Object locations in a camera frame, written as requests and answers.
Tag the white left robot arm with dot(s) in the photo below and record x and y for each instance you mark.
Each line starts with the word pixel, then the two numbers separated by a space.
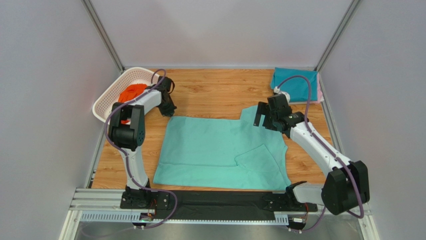
pixel 127 131

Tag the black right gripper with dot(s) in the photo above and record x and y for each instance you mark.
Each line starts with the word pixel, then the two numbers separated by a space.
pixel 266 114

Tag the folded teal t shirt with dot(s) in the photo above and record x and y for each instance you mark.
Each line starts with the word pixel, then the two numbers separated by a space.
pixel 280 74

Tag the orange t shirt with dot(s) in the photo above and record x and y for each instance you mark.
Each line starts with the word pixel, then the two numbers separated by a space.
pixel 131 92

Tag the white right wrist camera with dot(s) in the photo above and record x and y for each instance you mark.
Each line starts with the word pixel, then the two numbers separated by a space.
pixel 277 91

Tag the right aluminium corner post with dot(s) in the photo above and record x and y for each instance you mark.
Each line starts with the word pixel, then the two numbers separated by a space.
pixel 343 24

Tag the white plastic laundry basket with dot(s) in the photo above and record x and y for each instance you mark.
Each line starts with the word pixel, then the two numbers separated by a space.
pixel 102 107

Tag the left aluminium corner post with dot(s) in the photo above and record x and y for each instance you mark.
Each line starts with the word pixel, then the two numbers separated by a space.
pixel 92 12

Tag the black base cloth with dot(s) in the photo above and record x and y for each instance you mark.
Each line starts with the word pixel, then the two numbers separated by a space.
pixel 219 205

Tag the aluminium corner post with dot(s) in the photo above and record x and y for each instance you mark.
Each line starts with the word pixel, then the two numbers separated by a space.
pixel 92 12
pixel 343 24

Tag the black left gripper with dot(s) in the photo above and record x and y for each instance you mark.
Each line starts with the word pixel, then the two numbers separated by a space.
pixel 170 111

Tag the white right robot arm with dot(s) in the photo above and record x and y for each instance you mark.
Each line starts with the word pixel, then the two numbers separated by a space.
pixel 347 182

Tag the mint green t shirt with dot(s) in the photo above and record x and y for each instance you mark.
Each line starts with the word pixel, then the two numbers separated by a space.
pixel 222 153

